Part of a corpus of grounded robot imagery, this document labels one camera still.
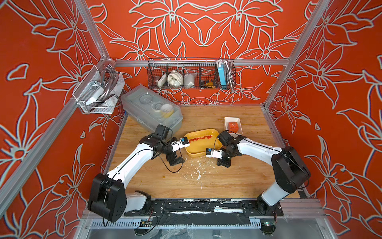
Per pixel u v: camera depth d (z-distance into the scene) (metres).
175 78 0.88
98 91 0.71
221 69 0.83
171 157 0.71
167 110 0.94
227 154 0.74
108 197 0.40
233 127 1.00
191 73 0.96
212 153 0.78
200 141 1.00
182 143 0.70
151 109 0.96
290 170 0.45
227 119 1.04
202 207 0.74
